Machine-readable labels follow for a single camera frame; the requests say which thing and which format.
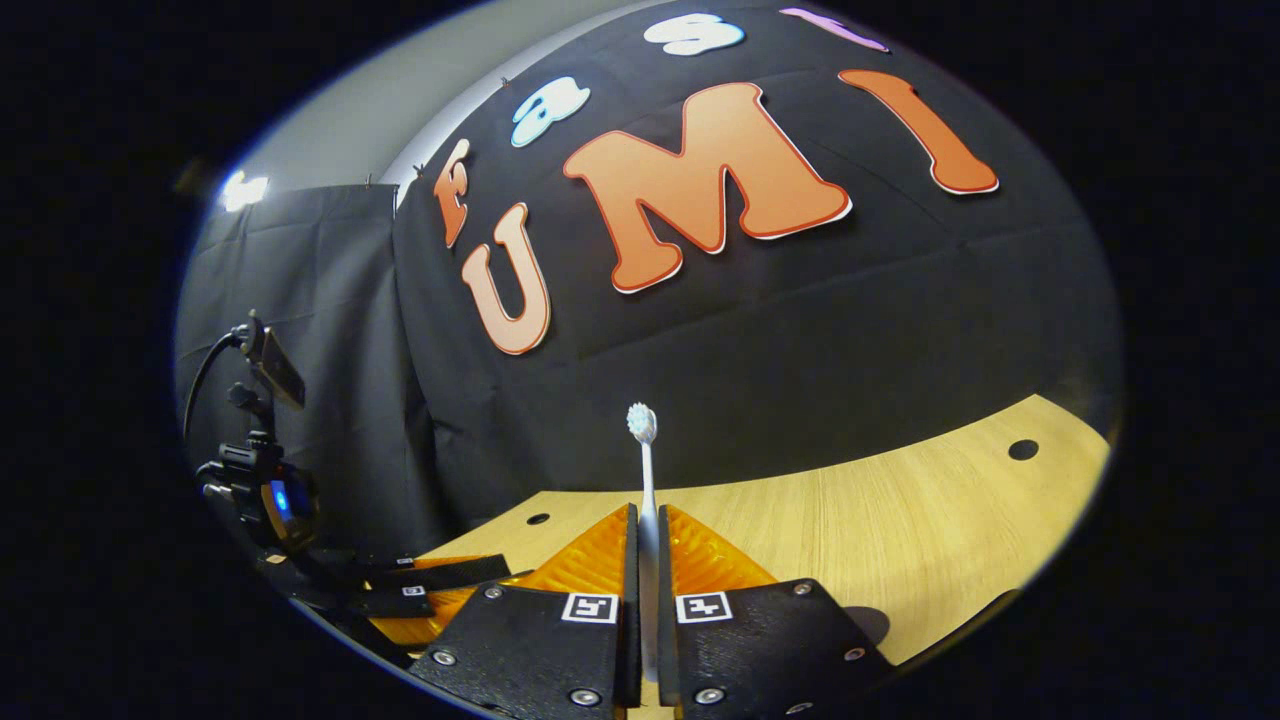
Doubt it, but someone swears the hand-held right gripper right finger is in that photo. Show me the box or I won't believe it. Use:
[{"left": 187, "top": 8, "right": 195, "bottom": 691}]
[{"left": 655, "top": 504, "right": 898, "bottom": 720}]

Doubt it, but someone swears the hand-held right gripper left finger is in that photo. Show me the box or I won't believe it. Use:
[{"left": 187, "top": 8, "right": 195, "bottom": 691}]
[{"left": 408, "top": 503, "right": 642, "bottom": 720}]

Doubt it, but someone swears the white toothbrush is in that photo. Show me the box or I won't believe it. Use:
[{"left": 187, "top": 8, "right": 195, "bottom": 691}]
[{"left": 626, "top": 402, "right": 664, "bottom": 683}]

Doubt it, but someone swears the wooden desktop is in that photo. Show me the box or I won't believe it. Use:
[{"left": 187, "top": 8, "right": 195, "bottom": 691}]
[{"left": 415, "top": 394, "right": 1113, "bottom": 720}]

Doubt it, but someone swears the ceiling light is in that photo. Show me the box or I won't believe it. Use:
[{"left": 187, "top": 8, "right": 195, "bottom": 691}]
[{"left": 222, "top": 170, "right": 271, "bottom": 213}]

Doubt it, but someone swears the black backdrop cloth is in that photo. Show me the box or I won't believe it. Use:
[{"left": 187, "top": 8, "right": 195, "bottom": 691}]
[{"left": 175, "top": 0, "right": 1126, "bottom": 561}]

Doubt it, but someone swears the black cable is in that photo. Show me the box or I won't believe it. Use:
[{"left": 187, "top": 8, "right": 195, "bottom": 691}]
[{"left": 182, "top": 330, "right": 248, "bottom": 441}]

